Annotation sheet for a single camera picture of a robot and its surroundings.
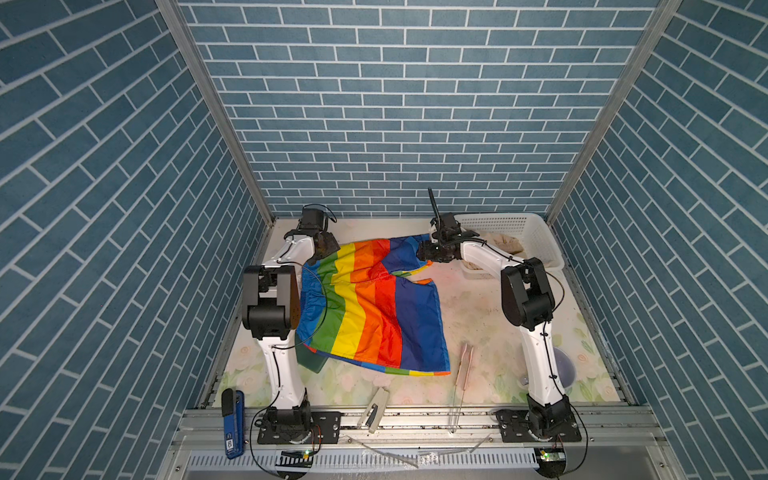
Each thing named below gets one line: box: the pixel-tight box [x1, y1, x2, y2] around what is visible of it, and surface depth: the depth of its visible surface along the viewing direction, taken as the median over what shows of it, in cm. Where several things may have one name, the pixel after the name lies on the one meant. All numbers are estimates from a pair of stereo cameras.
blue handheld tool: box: [221, 388, 245, 459], surface depth 74 cm
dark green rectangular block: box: [295, 338, 329, 374], surface depth 85 cm
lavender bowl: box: [553, 347, 576, 388], surface depth 81 cm
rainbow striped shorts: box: [295, 234, 451, 376], surface depth 93 cm
